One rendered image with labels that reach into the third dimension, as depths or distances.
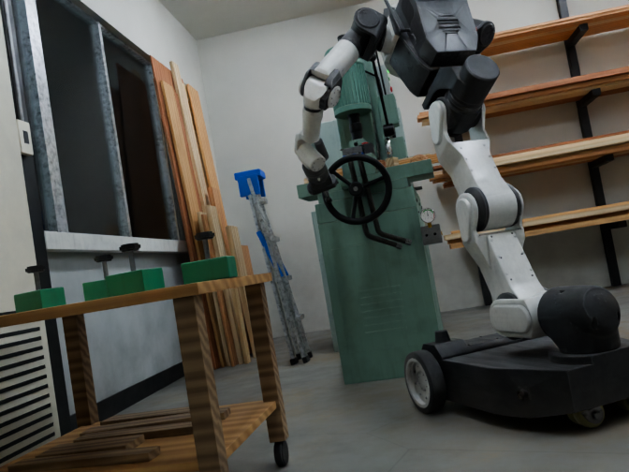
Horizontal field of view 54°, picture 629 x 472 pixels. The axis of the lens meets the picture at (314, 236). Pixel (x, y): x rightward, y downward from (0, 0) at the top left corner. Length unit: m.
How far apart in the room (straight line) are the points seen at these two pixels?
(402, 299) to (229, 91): 3.36
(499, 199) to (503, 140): 3.37
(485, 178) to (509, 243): 0.22
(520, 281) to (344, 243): 0.97
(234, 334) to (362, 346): 1.46
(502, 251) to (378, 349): 0.92
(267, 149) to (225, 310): 1.88
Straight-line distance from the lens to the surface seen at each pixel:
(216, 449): 1.28
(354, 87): 2.86
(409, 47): 2.20
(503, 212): 1.99
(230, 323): 3.99
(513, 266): 1.97
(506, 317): 1.89
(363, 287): 2.67
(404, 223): 2.65
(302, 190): 2.73
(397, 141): 3.01
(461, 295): 5.22
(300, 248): 5.25
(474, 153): 2.08
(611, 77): 5.12
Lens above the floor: 0.51
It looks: 3 degrees up
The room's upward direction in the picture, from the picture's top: 10 degrees counter-clockwise
